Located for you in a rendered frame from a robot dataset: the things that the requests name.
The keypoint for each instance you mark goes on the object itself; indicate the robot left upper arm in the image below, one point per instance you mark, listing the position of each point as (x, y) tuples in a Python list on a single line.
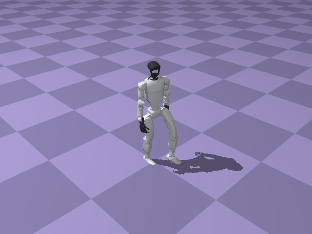
[(166, 86)]

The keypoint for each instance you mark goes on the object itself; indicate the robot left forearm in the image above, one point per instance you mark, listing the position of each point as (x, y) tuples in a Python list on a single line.
[(165, 100)]

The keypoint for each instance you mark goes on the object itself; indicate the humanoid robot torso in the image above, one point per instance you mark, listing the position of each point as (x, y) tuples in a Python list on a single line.
[(154, 94)]

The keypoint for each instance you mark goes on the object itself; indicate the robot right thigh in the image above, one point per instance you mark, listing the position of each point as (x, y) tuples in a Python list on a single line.
[(149, 124)]

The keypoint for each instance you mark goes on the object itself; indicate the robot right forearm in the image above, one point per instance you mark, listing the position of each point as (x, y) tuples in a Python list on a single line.
[(139, 112)]

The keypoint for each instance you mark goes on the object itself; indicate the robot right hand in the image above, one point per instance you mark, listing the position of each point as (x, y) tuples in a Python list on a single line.
[(143, 127)]

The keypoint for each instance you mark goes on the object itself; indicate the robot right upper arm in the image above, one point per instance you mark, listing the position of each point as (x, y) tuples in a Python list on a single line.
[(141, 87)]

